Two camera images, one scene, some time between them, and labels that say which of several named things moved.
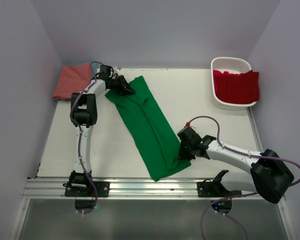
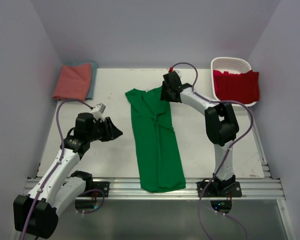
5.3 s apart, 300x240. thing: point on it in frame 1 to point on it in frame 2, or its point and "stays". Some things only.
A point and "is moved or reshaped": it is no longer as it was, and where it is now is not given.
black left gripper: [124, 89] to [111, 132]
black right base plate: [208, 189] stays
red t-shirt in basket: [242, 88] stays
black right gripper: [182, 155] to [164, 96]
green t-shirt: [153, 135] is moved or reshaped
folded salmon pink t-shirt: [73, 78] stays
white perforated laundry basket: [233, 65] stays
